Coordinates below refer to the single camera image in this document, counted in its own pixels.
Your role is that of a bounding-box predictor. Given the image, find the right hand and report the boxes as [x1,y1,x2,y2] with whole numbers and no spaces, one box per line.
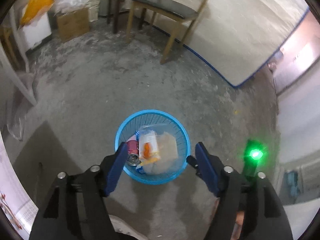
[231,211,245,240]

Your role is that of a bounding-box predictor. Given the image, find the red soda can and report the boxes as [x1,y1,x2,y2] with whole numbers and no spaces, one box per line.
[127,140,140,166]

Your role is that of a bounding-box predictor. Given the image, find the white shoe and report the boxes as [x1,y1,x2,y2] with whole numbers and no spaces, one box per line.
[109,215,148,240]

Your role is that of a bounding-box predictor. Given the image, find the snack wrappers in basket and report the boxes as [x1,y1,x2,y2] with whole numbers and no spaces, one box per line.
[136,124,180,175]

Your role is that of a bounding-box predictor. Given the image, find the blue plastic waste basket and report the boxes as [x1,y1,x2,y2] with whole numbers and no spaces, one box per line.
[114,109,190,185]

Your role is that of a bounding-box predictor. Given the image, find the floral tablecloth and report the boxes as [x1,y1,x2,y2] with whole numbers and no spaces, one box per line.
[0,140,39,239]

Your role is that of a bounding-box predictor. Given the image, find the white mattress blue trim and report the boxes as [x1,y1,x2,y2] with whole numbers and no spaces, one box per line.
[167,0,308,87]

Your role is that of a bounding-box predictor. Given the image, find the brown cardboard box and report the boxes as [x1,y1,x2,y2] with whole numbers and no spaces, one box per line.
[56,8,89,42]

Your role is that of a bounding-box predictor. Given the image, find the wooden chair black seat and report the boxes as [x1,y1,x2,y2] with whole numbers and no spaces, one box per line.
[126,0,208,64]

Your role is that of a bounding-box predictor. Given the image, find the orange plastic bag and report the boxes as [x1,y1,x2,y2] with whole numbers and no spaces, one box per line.
[20,0,55,26]

